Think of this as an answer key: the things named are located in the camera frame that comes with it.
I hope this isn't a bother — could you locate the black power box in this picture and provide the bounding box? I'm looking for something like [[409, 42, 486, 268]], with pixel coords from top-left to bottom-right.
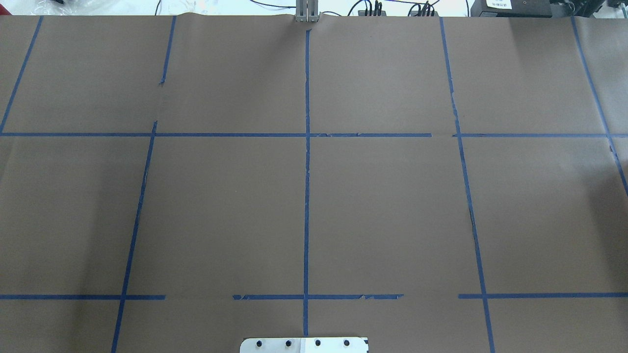
[[470, 0, 552, 18]]

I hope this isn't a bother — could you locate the aluminium frame post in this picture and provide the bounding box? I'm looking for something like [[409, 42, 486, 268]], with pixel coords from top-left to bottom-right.
[[295, 0, 320, 23]]

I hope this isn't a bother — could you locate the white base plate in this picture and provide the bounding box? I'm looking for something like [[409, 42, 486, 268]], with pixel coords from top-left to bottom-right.
[[239, 337, 369, 353]]

